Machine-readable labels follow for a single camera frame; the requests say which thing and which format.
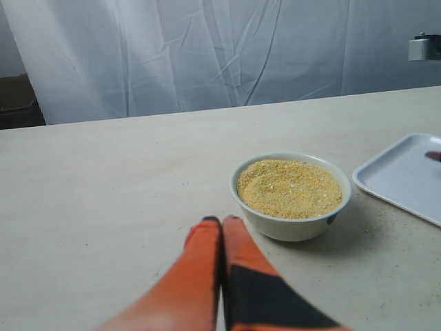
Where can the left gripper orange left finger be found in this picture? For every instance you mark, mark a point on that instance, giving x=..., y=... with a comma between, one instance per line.
x=186, y=296

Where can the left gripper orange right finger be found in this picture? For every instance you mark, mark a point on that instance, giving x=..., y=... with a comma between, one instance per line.
x=256, y=297

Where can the dark brown wooden spoon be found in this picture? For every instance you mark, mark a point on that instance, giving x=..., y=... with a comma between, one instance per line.
x=433, y=155

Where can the white bowl of yellow grain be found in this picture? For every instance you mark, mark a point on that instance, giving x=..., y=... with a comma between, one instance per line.
x=290, y=196

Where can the white rectangular tray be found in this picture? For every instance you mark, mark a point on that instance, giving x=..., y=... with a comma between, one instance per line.
x=403, y=176

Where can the dark brown box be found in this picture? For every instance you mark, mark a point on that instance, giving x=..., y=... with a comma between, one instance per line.
x=19, y=105

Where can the white fabric backdrop curtain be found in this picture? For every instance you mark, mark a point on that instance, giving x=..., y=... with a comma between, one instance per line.
x=93, y=60

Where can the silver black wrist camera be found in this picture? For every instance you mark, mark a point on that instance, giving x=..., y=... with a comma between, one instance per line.
x=425, y=47

